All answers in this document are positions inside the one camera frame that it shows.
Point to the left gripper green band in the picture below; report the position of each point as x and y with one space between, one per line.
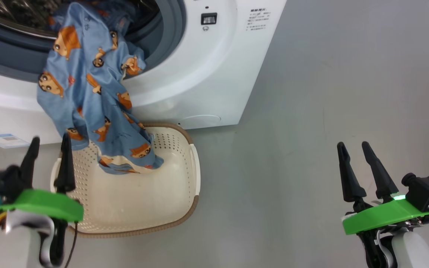
43 204

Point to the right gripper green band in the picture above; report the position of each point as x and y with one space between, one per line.
382 216

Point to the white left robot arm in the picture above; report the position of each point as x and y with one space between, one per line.
9 245

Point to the cream perforated laundry basket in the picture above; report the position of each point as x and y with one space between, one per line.
143 201

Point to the white front-load washing machine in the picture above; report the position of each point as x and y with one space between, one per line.
199 74

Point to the black door latch socket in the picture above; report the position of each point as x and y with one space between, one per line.
209 18

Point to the blue energy label sticker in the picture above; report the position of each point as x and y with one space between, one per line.
4 140

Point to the round filter cover flap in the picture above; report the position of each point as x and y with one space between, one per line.
199 120

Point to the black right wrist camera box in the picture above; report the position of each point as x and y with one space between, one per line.
426 191

